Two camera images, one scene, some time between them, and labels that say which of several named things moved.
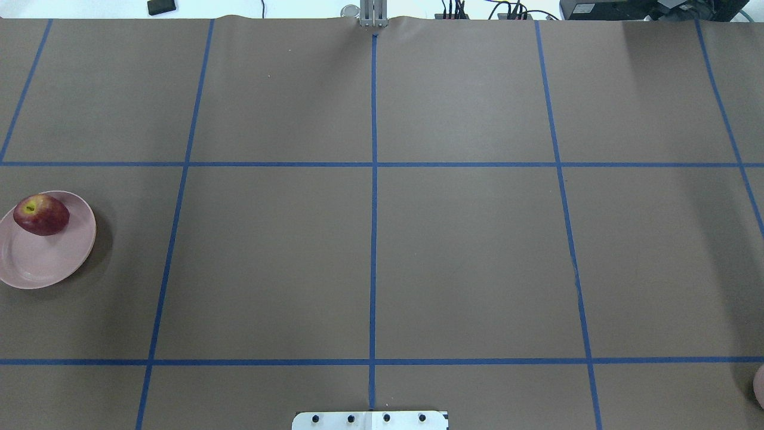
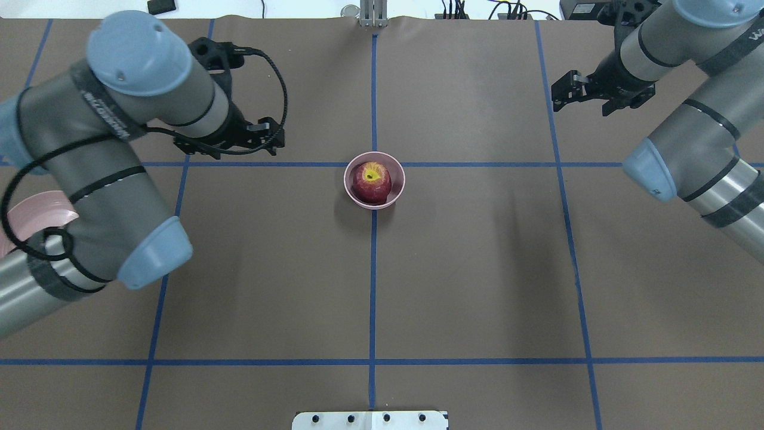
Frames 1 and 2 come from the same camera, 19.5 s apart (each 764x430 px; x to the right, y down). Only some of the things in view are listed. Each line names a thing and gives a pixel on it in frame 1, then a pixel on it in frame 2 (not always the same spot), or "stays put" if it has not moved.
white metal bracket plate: [370, 420] stays put
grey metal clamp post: [373, 13] stays put
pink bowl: [758, 385] -> [396, 169]
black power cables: [455, 11] stays put
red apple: [42, 214] -> [371, 183]
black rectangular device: [157, 7] stays put
